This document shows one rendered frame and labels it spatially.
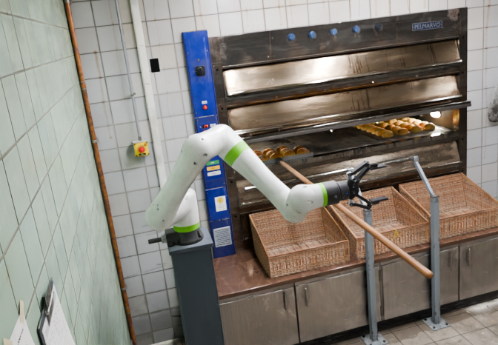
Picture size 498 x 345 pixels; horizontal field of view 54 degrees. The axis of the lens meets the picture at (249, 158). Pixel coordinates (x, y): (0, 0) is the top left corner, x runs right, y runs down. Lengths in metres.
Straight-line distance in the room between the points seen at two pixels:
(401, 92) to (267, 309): 1.83
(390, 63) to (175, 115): 1.58
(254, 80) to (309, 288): 1.42
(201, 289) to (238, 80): 1.51
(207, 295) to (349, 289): 1.26
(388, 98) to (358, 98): 0.24
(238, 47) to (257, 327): 1.82
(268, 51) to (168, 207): 1.62
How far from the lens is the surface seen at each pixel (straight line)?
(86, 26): 3.23
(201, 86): 3.25
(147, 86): 3.23
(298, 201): 1.84
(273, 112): 3.43
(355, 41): 3.62
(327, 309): 3.41
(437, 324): 3.83
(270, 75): 3.39
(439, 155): 4.10
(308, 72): 3.47
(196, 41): 3.23
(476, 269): 3.90
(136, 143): 3.22
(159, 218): 2.14
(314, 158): 3.59
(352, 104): 3.63
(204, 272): 2.38
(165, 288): 3.66
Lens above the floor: 2.15
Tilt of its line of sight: 15 degrees down
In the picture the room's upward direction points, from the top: 7 degrees counter-clockwise
